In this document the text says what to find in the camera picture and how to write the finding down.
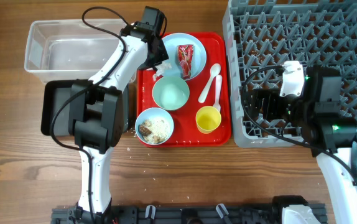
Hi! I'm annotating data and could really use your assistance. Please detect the white napkin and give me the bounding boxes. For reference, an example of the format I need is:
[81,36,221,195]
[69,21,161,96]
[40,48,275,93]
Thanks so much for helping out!
[152,62,172,81]

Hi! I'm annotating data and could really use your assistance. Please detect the red snack wrapper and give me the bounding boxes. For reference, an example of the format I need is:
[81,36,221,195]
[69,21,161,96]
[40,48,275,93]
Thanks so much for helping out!
[178,44,194,79]

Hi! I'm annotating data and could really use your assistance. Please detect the yellow plastic cup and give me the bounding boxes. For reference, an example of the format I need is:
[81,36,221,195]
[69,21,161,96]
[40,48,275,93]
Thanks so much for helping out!
[195,106,221,134]

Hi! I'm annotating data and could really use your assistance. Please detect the mint green bowl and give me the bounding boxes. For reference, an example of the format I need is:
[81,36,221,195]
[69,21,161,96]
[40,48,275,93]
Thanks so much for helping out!
[152,77,190,111]

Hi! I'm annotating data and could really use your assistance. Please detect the light blue bowl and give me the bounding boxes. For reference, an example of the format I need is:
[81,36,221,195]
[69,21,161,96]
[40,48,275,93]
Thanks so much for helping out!
[135,108,174,146]

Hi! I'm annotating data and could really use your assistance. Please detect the rice and food scraps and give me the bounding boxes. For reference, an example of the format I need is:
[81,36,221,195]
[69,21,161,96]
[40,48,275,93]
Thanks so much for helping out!
[138,118,170,144]

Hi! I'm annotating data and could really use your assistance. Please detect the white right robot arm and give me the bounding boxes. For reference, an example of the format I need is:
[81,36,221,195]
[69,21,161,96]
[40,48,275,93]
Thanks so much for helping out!
[242,61,357,223]

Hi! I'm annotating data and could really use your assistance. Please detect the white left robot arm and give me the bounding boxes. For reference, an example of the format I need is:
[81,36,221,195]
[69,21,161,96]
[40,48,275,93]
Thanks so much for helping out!
[65,6,169,217]

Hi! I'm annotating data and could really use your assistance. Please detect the grey dishwasher rack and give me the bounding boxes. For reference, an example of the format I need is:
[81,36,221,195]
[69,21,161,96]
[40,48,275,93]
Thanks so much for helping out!
[222,0,357,147]

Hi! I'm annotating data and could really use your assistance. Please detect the light blue plate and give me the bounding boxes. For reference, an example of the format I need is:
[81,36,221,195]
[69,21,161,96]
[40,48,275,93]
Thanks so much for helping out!
[162,33,207,80]

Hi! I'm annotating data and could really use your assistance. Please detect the white plastic fork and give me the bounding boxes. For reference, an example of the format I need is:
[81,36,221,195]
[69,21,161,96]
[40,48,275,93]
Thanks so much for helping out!
[213,75,223,111]

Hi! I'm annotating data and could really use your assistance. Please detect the white plastic spoon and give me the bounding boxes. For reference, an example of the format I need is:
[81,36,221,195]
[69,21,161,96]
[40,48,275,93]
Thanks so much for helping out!
[198,63,221,103]

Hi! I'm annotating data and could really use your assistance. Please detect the red serving tray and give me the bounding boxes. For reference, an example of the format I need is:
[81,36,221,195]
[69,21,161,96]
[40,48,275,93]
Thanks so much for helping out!
[137,32,231,147]

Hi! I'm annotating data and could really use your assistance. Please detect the clear plastic bin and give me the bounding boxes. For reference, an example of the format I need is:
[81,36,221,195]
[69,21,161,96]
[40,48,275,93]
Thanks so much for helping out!
[24,19,119,83]

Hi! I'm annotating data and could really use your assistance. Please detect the black plastic tray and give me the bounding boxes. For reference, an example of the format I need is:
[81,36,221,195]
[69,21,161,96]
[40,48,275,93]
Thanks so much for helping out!
[40,80,133,136]

